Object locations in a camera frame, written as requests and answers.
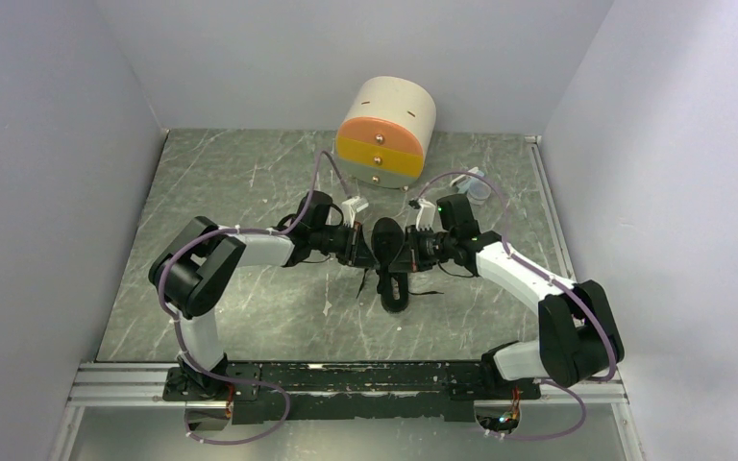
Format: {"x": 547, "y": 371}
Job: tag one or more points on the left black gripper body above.
{"x": 344, "y": 243}

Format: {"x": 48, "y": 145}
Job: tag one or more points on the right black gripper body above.
{"x": 431, "y": 247}

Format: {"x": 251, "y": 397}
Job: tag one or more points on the black shoelace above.
{"x": 423, "y": 293}

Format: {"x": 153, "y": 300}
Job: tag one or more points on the black shoe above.
{"x": 388, "y": 240}

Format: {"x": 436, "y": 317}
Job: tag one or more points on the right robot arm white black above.
{"x": 578, "y": 339}

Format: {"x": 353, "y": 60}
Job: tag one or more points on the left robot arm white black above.
{"x": 193, "y": 272}

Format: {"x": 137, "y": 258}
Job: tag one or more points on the clear plastic cup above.
{"x": 473, "y": 187}

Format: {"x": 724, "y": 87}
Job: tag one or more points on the round cream drawer cabinet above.
{"x": 385, "y": 137}

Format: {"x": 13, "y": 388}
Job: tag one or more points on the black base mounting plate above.
{"x": 303, "y": 391}

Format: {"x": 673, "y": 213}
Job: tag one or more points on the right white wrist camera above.
{"x": 426, "y": 212}

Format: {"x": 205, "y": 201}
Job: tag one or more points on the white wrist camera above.
{"x": 351, "y": 207}
{"x": 426, "y": 212}

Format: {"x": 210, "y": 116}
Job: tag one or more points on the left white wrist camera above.
{"x": 351, "y": 207}

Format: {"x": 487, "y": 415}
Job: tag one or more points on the aluminium frame rail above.
{"x": 141, "y": 385}

